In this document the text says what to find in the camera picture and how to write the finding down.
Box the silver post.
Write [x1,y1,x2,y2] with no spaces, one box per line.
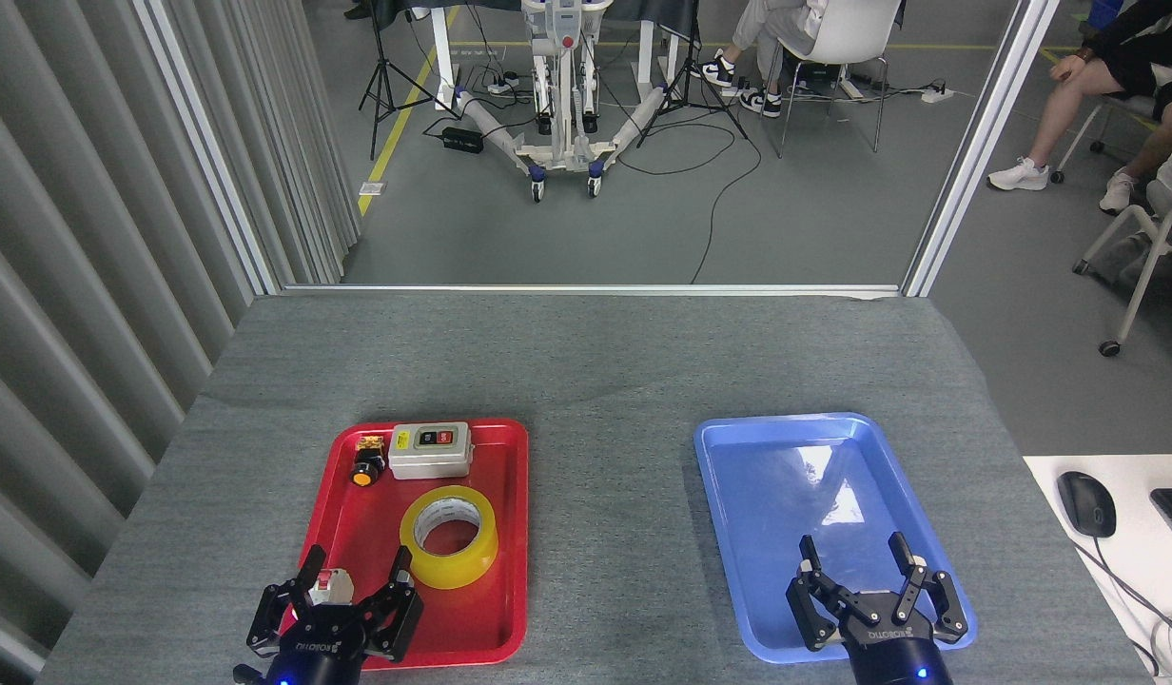
[902,0,1063,298]
[134,0,283,296]

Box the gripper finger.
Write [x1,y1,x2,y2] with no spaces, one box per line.
[786,535,863,653]
[246,545,327,657]
[888,531,969,646]
[353,547,425,662]

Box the black computer mouse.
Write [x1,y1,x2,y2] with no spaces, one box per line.
[1057,471,1118,539]

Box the black tripod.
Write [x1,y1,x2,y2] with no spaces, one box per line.
[358,0,459,161]
[636,0,751,148]

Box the white stand on wheels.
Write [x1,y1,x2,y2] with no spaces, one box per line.
[453,0,668,203]

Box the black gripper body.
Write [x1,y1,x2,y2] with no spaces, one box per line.
[838,592,953,685]
[265,618,368,685]

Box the grey office chair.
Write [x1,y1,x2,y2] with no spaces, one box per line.
[1071,181,1172,358]
[1050,93,1160,184]

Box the grey push button switch box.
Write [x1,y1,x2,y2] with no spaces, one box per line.
[388,422,474,480]

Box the red plastic tray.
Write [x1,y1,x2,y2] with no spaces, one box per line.
[278,419,530,672]

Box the black floor cable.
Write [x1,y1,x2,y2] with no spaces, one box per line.
[615,95,763,284]

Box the white shell chair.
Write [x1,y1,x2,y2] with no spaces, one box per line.
[772,0,906,158]

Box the yellow tape roll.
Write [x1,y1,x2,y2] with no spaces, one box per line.
[400,485,499,590]

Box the grey felt table cover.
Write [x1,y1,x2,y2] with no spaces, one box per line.
[34,293,1158,685]

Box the silver rail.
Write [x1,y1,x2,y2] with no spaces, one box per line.
[282,284,903,296]

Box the blue plastic tray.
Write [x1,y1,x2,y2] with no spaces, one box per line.
[693,412,979,664]

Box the white red circuit breaker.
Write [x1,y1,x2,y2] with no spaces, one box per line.
[308,568,356,610]

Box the white side table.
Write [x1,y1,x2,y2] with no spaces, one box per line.
[1024,454,1172,685]

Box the black mouse cable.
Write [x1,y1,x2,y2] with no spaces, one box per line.
[1081,538,1172,667]

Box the black yellow push button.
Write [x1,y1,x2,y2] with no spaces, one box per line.
[351,436,389,488]

